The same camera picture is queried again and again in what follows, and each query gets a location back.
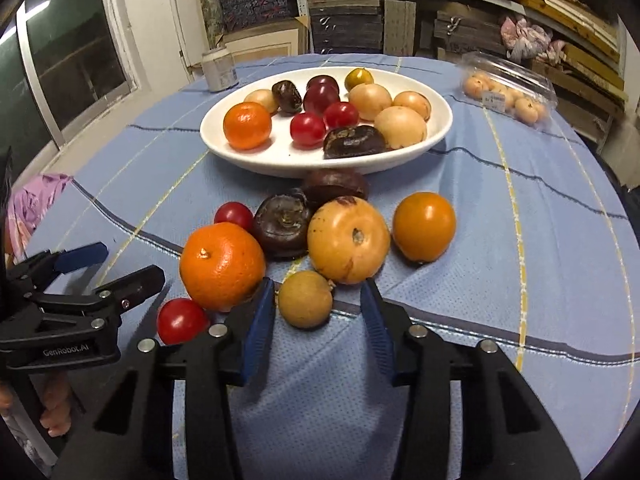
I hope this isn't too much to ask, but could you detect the person's left hand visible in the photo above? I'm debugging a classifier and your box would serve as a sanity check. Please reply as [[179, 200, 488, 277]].
[[39, 374, 72, 437]]

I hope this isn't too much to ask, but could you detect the pink plastic bag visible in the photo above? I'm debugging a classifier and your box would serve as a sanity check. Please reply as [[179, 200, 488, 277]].
[[500, 16, 566, 66]]

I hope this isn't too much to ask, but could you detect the grey upright board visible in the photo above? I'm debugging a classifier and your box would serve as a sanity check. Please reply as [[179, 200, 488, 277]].
[[384, 0, 417, 56]]

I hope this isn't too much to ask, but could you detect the pink purple cloth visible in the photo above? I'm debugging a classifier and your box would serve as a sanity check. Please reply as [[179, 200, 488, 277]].
[[7, 172, 75, 261]]

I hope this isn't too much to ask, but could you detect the dark brown water chestnut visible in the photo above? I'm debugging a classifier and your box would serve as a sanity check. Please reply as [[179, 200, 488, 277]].
[[271, 80, 304, 114], [300, 167, 370, 208], [322, 125, 387, 160], [251, 191, 316, 261]]

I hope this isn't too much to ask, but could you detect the cardboard box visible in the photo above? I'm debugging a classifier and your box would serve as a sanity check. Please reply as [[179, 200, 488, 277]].
[[215, 16, 311, 68]]

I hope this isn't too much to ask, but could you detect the pile of small pale fruits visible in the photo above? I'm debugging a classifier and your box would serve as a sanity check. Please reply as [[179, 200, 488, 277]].
[[462, 72, 548, 126]]

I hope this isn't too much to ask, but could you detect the yellow cherry tomato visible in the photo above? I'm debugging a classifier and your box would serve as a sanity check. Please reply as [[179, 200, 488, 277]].
[[345, 67, 375, 90]]

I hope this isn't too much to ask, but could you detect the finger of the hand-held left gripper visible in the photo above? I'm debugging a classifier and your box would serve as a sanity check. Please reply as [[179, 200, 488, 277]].
[[7, 242, 109, 286], [32, 266, 166, 317]]

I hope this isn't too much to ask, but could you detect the stack of dark mats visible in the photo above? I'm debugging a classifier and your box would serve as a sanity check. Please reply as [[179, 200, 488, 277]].
[[307, 0, 383, 53]]

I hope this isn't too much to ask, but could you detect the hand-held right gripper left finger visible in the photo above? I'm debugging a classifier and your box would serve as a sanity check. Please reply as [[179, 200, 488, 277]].
[[52, 276, 277, 480]]

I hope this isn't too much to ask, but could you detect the white framed glass window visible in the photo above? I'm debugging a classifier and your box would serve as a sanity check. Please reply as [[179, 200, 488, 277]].
[[0, 0, 136, 171]]

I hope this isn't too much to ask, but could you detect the white plate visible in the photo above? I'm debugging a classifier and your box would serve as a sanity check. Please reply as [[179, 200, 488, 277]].
[[199, 66, 454, 179]]

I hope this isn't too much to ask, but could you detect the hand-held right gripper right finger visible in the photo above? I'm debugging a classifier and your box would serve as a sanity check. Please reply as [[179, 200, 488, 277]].
[[360, 277, 583, 480]]

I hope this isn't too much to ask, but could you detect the red cherry tomato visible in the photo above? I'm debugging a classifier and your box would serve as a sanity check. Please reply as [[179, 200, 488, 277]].
[[290, 112, 327, 146], [156, 297, 211, 346], [323, 101, 360, 130], [214, 201, 255, 233]]

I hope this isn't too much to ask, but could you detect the stack of yellow boards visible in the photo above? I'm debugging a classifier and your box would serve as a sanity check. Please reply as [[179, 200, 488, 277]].
[[517, 0, 628, 101]]

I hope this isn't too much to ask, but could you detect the large beige round fruit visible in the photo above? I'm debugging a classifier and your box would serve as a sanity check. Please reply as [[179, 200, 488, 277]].
[[307, 196, 391, 285]]

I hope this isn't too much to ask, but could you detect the dark red plum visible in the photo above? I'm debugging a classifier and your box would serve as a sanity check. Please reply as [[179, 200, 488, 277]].
[[306, 75, 341, 95], [302, 84, 342, 116]]

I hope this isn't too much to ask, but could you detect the orange mandarin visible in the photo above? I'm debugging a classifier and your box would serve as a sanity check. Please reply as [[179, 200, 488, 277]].
[[222, 102, 273, 151], [179, 222, 267, 312]]

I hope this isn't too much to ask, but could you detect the small brown longan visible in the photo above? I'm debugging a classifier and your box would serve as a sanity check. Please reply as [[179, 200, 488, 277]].
[[278, 270, 335, 330]]

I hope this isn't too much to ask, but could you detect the orange tomato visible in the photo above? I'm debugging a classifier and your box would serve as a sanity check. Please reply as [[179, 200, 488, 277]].
[[391, 191, 457, 264]]

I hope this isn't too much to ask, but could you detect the clear plastic fruit box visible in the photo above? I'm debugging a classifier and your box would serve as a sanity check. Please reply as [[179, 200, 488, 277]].
[[459, 51, 558, 133]]

